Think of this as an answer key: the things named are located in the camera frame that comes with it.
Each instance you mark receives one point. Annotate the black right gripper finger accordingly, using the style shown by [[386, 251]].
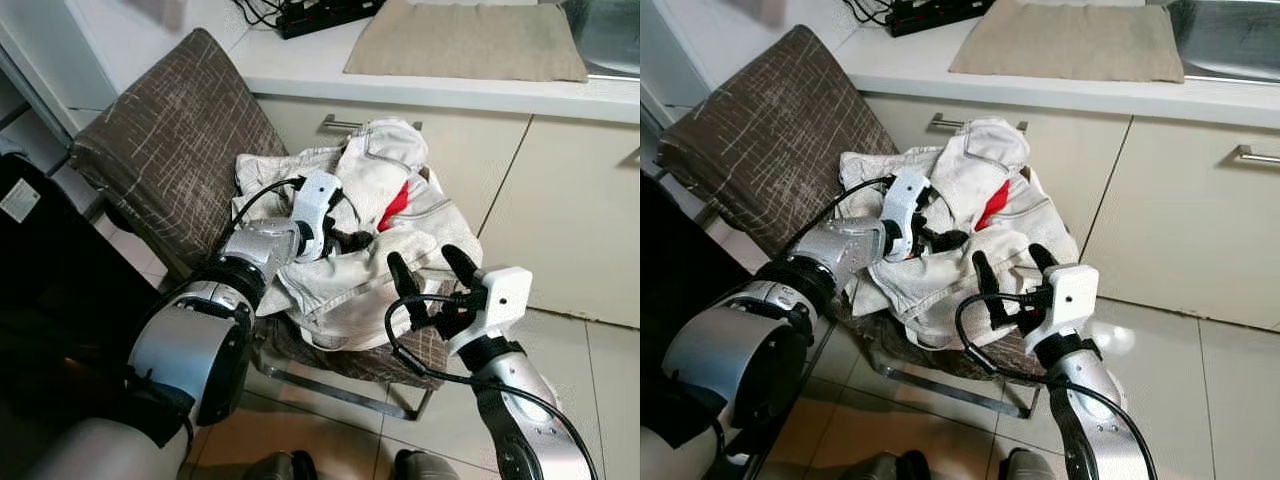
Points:
[[462, 270], [992, 288], [1044, 266], [408, 290]]

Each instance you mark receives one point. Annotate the white garment with red patch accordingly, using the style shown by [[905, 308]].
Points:
[[380, 170], [975, 165]]

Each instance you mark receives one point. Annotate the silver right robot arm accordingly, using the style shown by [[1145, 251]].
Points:
[[1090, 400], [520, 400]]

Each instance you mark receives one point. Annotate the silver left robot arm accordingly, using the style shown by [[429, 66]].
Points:
[[190, 350], [735, 360]]

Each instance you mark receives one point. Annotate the grey right robot foot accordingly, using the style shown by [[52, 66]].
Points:
[[1028, 466], [425, 467]]

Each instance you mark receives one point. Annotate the grey robot foot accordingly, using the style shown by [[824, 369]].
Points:
[[425, 467], [885, 467], [1028, 466], [280, 467]]

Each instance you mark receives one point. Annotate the grey left robot foot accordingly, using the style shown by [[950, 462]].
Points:
[[885, 467], [280, 467]]

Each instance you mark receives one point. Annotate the black appliance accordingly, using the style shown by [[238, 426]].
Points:
[[50, 280], [680, 260]]

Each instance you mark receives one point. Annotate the black power strip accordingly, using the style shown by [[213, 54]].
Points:
[[935, 15], [320, 18]]

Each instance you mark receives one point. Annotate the beige cloth mat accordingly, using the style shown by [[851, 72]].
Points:
[[1065, 40], [460, 40]]

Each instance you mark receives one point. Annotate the stainless steel sink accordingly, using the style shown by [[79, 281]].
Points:
[[1225, 40], [605, 35]]

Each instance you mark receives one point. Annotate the white sticker label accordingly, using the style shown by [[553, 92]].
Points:
[[18, 200]]

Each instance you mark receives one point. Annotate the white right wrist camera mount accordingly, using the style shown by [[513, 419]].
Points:
[[1072, 295], [505, 295]]

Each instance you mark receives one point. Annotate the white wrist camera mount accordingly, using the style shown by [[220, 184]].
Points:
[[1072, 295], [505, 295], [903, 200], [315, 200]]

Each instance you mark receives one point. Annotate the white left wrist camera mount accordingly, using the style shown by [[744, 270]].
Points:
[[903, 200], [315, 200]]

